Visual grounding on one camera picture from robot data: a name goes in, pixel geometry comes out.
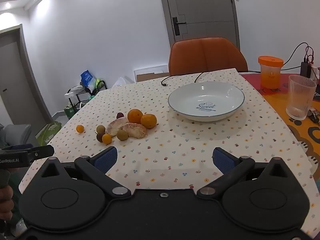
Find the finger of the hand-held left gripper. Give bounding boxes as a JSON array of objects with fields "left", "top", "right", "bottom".
[
  {"left": 26, "top": 145, "right": 55, "bottom": 161},
  {"left": 0, "top": 144, "right": 33, "bottom": 151}
]

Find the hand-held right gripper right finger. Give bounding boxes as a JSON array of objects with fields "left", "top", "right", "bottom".
[{"left": 197, "top": 147, "right": 290, "bottom": 201}]

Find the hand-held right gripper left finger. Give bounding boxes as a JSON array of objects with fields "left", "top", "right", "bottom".
[{"left": 37, "top": 146, "right": 132, "bottom": 201}]

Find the peeled pomelo piece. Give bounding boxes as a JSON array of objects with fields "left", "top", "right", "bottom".
[
  {"left": 105, "top": 118, "right": 130, "bottom": 137},
  {"left": 122, "top": 122, "right": 148, "bottom": 139}
]

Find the round orange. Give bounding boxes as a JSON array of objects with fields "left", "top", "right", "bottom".
[
  {"left": 127, "top": 108, "right": 144, "bottom": 124},
  {"left": 140, "top": 114, "right": 157, "bottom": 129}
]

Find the white plate with blue rim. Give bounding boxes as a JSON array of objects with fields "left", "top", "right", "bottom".
[{"left": 167, "top": 81, "right": 245, "bottom": 122}]

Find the person's left hand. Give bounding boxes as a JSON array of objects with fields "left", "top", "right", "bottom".
[{"left": 0, "top": 187, "right": 14, "bottom": 221}]

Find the grey furniture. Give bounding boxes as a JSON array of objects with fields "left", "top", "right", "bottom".
[{"left": 0, "top": 123, "right": 32, "bottom": 147}]

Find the green frog-shaped mat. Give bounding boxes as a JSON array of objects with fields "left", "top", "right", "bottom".
[{"left": 36, "top": 121, "right": 62, "bottom": 146}]

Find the black metal rack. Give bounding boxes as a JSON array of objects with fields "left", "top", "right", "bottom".
[{"left": 67, "top": 79, "right": 108, "bottom": 112}]

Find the grey-brown side door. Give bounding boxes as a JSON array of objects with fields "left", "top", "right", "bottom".
[{"left": 0, "top": 24, "right": 53, "bottom": 132}]

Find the translucent plastic bag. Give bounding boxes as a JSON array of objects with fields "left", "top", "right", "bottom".
[{"left": 111, "top": 76, "right": 131, "bottom": 89}]

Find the orange cartoon table cover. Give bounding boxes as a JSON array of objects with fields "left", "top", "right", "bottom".
[{"left": 239, "top": 72, "right": 320, "bottom": 182}]

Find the blue and white bag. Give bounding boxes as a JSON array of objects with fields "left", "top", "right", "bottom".
[{"left": 80, "top": 70, "right": 94, "bottom": 91}]

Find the brown cardboard sheet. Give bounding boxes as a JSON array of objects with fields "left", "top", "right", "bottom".
[{"left": 136, "top": 72, "right": 170, "bottom": 82}]

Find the orange lidded jar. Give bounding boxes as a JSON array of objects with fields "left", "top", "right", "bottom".
[{"left": 258, "top": 56, "right": 284, "bottom": 90}]

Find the ribbed clear glass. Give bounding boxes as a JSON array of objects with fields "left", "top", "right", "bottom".
[{"left": 286, "top": 74, "right": 317, "bottom": 120}]

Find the white flat board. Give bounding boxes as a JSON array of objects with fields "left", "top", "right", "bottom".
[{"left": 133, "top": 64, "right": 167, "bottom": 82}]

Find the bunch of keys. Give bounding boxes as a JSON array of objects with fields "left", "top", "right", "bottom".
[{"left": 308, "top": 107, "right": 320, "bottom": 124}]

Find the orange leather chair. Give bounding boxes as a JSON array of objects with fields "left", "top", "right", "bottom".
[{"left": 169, "top": 37, "right": 248, "bottom": 76}]

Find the black charger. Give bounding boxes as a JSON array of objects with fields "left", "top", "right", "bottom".
[{"left": 300, "top": 61, "right": 312, "bottom": 78}]

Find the grey door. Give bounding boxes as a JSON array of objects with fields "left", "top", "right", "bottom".
[{"left": 164, "top": 0, "right": 240, "bottom": 49}]

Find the black cable with plug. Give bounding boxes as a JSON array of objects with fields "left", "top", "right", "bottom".
[{"left": 161, "top": 69, "right": 248, "bottom": 87}]

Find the black charger cable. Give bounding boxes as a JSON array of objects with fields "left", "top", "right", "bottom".
[{"left": 282, "top": 42, "right": 316, "bottom": 71}]

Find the black door handle lock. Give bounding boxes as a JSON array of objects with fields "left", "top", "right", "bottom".
[{"left": 172, "top": 16, "right": 187, "bottom": 36}]

